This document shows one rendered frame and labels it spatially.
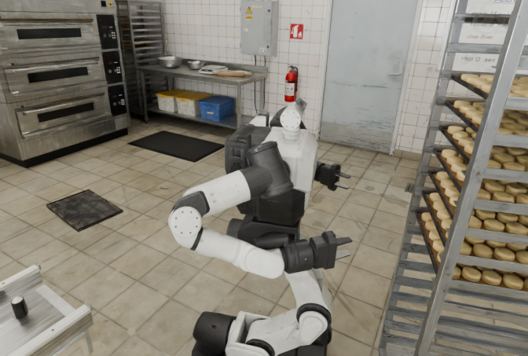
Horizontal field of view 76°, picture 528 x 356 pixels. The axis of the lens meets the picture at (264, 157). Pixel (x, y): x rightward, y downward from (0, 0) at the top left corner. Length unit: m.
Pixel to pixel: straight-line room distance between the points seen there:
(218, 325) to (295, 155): 0.98
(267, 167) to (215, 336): 1.01
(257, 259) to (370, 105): 3.93
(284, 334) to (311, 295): 0.26
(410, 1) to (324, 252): 3.82
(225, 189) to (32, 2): 3.86
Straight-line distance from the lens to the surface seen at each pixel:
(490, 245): 1.27
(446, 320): 1.91
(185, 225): 0.87
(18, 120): 4.46
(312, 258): 0.98
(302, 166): 1.06
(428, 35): 4.47
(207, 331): 1.76
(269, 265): 0.93
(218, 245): 0.91
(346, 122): 4.82
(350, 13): 4.66
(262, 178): 0.93
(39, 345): 1.12
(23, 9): 4.48
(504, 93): 0.93
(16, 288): 1.36
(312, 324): 1.49
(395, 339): 1.98
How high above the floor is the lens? 1.67
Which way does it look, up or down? 23 degrees down
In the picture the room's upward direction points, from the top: 2 degrees clockwise
